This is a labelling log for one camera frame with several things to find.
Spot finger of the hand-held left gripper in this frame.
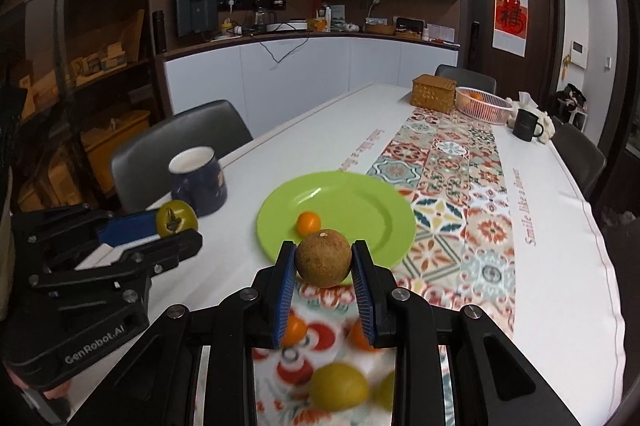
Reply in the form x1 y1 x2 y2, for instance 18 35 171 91
29 228 204 308
12 205 166 257

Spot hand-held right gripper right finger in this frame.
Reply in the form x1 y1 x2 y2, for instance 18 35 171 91
350 240 583 426

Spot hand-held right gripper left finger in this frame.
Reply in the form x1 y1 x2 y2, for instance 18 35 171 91
67 241 301 426

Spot orange mandarin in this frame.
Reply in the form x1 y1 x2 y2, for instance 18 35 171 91
348 318 367 350
282 313 309 347
296 211 321 236

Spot green persimmon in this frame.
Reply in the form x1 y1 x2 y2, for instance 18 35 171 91
155 200 199 237

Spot brown round fruit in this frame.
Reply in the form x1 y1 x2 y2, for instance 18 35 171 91
294 229 353 289

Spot yellow-green round fruit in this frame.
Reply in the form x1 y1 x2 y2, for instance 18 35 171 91
372 371 397 412
307 362 371 413

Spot green plate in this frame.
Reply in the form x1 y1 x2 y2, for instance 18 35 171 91
256 171 417 268

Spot person's left hand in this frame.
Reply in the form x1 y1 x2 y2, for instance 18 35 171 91
41 380 72 405

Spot navy blue mug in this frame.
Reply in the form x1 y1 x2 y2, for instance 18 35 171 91
168 146 229 217

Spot yellow box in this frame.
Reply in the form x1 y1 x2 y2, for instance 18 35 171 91
82 110 151 167

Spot grey dining chair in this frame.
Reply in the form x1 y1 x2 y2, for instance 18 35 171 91
111 100 253 214
550 123 608 202
435 64 497 96

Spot patterned table runner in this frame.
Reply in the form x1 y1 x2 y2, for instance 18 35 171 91
250 108 518 426

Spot glass-front display cabinet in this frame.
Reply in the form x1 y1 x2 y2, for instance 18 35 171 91
0 0 157 212

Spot black thermos bottle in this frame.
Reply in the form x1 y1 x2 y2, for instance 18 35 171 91
152 10 167 54

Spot woven wicker box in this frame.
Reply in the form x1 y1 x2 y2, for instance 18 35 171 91
411 75 458 111

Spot white lower cabinets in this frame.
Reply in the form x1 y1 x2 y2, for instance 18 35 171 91
162 33 458 142

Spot black mug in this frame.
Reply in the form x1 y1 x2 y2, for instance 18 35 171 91
512 108 545 142

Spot white fluffy tissue holder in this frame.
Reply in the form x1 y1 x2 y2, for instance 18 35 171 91
505 91 557 142

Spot black box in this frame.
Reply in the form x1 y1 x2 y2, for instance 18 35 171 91
395 17 426 38

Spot dark bag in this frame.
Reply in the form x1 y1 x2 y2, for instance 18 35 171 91
554 86 587 109

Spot black cable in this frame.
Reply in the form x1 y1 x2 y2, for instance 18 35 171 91
257 36 313 64

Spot white wire basket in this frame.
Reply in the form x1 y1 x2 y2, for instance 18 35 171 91
455 86 514 126

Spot black wall water dispenser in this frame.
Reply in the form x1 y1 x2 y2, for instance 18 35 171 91
175 0 219 37

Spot black wall power strip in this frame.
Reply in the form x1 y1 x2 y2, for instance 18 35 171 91
217 0 288 11

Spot red and white wall calendar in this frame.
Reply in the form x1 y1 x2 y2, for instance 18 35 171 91
492 0 530 57

